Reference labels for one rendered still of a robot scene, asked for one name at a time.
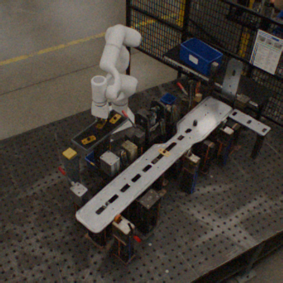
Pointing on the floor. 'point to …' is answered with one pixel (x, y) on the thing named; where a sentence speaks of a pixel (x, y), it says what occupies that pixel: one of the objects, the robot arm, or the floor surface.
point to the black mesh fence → (203, 36)
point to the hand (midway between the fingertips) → (101, 120)
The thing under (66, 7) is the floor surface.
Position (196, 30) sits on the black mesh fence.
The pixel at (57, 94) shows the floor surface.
